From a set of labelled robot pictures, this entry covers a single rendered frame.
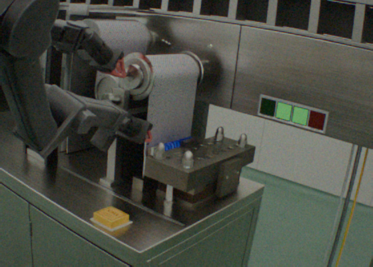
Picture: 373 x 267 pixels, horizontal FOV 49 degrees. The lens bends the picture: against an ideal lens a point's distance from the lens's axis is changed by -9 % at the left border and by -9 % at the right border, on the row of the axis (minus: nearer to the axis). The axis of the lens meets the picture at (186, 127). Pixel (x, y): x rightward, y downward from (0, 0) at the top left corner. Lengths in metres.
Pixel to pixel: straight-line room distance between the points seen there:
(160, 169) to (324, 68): 0.59
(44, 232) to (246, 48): 0.91
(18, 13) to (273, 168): 3.87
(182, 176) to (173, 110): 0.27
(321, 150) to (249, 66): 2.52
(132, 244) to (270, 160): 3.16
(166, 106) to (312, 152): 2.71
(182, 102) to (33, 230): 0.67
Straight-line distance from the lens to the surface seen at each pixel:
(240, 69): 1.53
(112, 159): 1.43
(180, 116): 1.49
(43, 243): 1.49
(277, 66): 1.47
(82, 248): 1.32
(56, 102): 0.80
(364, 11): 1.38
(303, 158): 4.04
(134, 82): 1.35
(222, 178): 1.39
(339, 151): 3.91
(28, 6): 0.42
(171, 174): 1.29
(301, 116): 1.44
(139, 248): 1.11
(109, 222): 1.17
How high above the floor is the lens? 1.48
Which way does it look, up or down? 15 degrees down
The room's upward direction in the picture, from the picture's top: 7 degrees clockwise
